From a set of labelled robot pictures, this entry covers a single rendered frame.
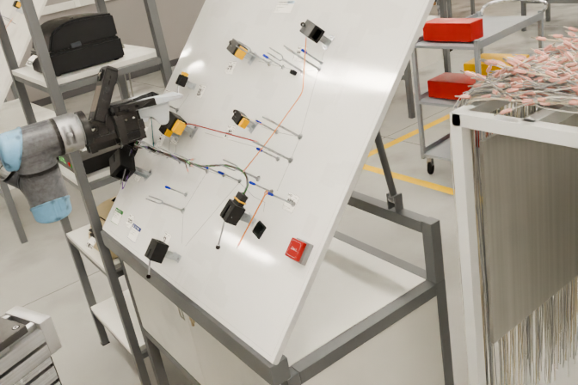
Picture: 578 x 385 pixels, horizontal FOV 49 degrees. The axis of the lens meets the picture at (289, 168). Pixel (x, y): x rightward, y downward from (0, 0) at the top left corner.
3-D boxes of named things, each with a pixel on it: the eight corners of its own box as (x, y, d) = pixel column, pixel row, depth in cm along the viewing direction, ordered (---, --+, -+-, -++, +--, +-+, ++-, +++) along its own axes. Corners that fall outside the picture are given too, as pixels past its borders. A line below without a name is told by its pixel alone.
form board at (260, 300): (106, 229, 250) (101, 229, 249) (211, -4, 256) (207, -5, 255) (278, 365, 158) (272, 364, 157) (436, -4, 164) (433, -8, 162)
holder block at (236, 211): (230, 218, 182) (218, 215, 180) (239, 203, 181) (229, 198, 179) (236, 226, 179) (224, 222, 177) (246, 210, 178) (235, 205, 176)
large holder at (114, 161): (150, 145, 244) (117, 131, 236) (154, 178, 233) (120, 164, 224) (139, 156, 247) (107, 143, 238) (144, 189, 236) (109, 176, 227)
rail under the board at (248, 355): (273, 388, 159) (269, 368, 156) (104, 245, 251) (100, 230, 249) (292, 377, 162) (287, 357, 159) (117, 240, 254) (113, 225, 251)
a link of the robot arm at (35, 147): (4, 171, 124) (-10, 131, 120) (60, 154, 128) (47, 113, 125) (11, 181, 117) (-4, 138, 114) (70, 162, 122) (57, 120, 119)
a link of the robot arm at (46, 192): (65, 200, 135) (50, 152, 131) (79, 216, 125) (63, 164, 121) (27, 213, 131) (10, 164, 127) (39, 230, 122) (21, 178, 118)
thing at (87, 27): (52, 78, 238) (36, 27, 231) (33, 73, 256) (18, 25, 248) (126, 58, 254) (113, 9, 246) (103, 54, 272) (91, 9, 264)
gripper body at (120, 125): (139, 134, 135) (83, 151, 130) (127, 94, 133) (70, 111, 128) (150, 136, 129) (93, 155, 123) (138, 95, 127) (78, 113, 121)
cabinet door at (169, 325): (205, 391, 222) (181, 296, 207) (142, 327, 264) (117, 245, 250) (211, 388, 223) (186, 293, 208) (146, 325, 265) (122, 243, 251)
